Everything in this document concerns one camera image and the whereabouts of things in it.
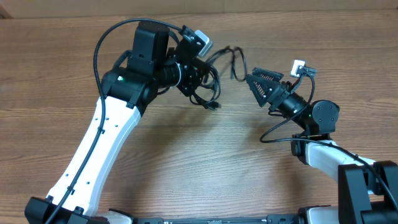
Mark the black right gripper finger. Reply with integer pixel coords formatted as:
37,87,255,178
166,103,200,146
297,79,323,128
246,73,282,107
252,67,284,82

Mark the black USB-A cable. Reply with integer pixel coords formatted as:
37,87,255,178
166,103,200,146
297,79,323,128
188,65,223,111

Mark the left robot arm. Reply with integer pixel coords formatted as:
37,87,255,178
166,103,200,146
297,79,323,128
24,18,213,224

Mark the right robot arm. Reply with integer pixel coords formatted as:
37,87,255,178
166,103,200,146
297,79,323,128
246,65,397,223

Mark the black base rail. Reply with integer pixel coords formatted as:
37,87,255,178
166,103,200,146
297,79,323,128
132,214,305,224

